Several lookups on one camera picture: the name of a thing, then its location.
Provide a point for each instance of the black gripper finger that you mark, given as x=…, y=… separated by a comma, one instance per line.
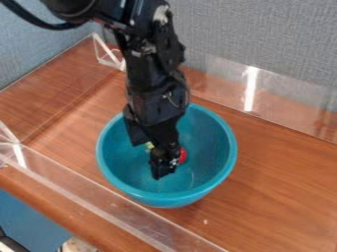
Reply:
x=163, y=161
x=135, y=133

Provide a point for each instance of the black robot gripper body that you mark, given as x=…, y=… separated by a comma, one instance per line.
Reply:
x=155, y=110

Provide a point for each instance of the red toy strawberry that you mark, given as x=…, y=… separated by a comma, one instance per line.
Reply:
x=181, y=156

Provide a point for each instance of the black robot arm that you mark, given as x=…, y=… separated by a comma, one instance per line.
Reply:
x=143, y=29

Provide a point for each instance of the blue plastic bowl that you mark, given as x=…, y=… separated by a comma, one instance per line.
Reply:
x=208, y=141

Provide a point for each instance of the clear acrylic front barrier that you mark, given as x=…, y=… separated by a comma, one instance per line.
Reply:
x=92, y=210

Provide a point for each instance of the clear acrylic barrier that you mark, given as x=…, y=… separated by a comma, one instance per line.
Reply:
x=92, y=210
x=288, y=102

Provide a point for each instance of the clear acrylic back barrier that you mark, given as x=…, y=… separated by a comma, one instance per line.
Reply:
x=288, y=102

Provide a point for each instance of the clear acrylic corner bracket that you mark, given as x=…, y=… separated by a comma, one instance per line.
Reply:
x=107, y=56

